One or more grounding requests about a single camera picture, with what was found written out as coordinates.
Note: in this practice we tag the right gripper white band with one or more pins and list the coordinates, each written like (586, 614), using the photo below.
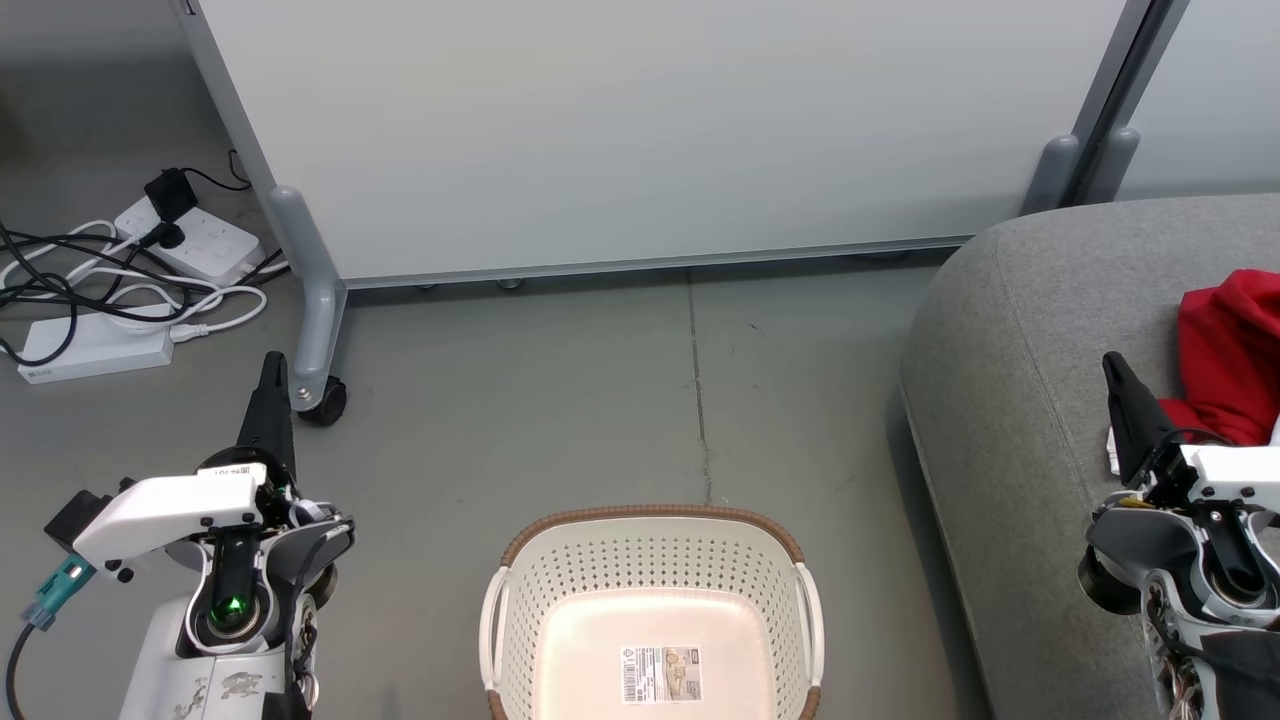
(1235, 472)

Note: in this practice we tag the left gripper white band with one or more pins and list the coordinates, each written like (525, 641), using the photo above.
(165, 510)

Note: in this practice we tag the red and white garment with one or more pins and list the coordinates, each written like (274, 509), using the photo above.
(1230, 360)

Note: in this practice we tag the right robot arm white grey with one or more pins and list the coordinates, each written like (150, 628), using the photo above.
(1210, 600)

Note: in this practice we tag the white perforated laundry basket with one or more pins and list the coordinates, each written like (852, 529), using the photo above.
(650, 560)

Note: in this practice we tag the grey fabric sofa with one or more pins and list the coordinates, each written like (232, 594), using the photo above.
(1030, 420)

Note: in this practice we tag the grey partition foot with caster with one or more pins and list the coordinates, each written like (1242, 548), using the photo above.
(312, 290)

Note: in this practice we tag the white power strip with sockets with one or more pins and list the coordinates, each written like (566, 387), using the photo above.
(205, 240)

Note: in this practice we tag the long white power strip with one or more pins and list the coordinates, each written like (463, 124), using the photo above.
(90, 350)

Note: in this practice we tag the black plug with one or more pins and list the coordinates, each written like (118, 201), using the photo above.
(162, 235)

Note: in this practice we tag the black power adapter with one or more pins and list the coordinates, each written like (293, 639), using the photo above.
(170, 193)

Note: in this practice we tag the narrow white partition panel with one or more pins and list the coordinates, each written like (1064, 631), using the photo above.
(1200, 100)

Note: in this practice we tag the paper label sticker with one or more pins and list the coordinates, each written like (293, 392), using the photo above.
(661, 674)

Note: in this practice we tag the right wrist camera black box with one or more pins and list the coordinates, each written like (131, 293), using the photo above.
(1105, 580)

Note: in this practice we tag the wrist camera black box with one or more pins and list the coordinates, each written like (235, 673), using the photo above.
(75, 515)
(1105, 580)

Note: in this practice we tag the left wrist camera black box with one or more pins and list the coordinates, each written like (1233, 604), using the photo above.
(75, 515)

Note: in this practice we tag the white partition panel grey frame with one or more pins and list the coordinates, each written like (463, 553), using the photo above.
(650, 120)

